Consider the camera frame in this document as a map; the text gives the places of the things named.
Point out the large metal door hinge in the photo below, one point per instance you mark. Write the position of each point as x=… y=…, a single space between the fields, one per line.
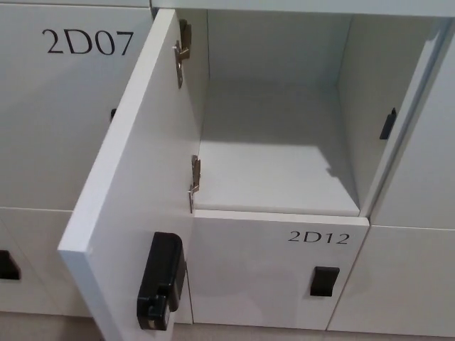
x=183 y=49

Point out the black lock box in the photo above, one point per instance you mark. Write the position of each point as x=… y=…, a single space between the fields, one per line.
x=161 y=280

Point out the white locker door 2D12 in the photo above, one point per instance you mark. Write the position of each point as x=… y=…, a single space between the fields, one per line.
x=256 y=270

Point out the small metal door hinge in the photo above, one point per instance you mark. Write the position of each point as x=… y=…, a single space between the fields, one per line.
x=195 y=181

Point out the white locker door 2D07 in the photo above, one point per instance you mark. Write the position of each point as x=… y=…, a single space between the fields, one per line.
x=53 y=124

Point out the tall white locker door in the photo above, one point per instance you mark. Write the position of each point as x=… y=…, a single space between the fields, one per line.
x=423 y=149

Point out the open white locker door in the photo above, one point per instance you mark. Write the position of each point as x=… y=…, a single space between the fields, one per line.
x=135 y=149

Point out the plain white locker door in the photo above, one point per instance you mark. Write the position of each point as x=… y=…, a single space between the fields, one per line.
x=401 y=280

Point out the black lock strike plate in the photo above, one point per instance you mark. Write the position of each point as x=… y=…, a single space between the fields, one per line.
x=387 y=124

